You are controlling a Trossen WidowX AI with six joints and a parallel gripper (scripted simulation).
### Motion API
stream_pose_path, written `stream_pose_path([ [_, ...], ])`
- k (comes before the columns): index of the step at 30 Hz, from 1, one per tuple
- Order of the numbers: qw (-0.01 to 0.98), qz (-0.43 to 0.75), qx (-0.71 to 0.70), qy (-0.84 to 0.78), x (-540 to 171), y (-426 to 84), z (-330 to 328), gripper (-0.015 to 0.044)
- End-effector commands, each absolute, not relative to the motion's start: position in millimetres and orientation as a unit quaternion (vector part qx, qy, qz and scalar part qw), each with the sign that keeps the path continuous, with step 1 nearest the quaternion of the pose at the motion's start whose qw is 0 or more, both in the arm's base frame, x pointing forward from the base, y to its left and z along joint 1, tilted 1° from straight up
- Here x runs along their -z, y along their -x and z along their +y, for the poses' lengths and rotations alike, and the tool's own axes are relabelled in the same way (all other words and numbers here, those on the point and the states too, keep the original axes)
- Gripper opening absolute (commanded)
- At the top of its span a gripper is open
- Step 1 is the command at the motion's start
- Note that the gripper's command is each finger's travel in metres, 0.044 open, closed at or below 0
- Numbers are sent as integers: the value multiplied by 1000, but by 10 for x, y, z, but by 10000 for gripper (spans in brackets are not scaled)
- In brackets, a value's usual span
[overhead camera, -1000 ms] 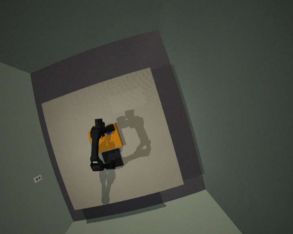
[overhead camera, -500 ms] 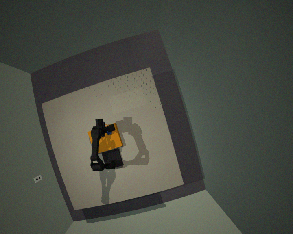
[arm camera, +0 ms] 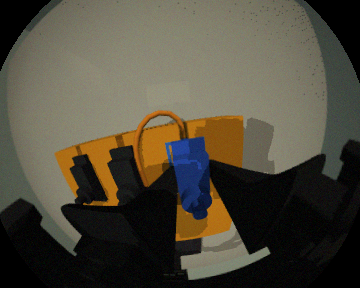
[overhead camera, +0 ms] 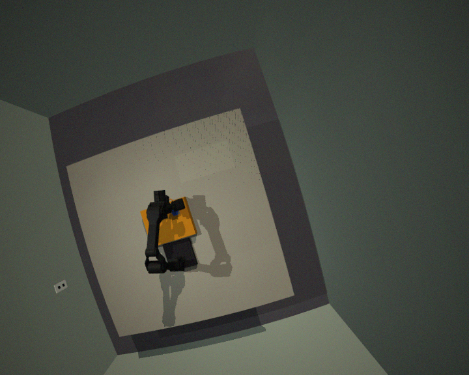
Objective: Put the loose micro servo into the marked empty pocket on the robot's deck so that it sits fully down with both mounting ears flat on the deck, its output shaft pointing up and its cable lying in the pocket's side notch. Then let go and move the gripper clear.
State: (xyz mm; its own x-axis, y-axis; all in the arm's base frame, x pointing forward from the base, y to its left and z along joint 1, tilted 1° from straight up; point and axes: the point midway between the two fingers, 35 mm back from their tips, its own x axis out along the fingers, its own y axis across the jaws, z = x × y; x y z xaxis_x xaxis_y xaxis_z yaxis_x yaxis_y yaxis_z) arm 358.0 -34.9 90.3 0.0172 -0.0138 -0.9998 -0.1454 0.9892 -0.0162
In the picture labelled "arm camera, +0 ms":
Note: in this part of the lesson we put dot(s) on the blue micro servo with orange cable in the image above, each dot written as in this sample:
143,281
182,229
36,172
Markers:
191,164

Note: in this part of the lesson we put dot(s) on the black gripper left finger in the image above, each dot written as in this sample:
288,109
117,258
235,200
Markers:
148,221

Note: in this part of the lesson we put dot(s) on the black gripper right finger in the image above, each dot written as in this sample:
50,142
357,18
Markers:
256,201

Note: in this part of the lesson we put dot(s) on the orange rectangular block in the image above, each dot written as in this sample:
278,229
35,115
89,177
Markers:
103,171

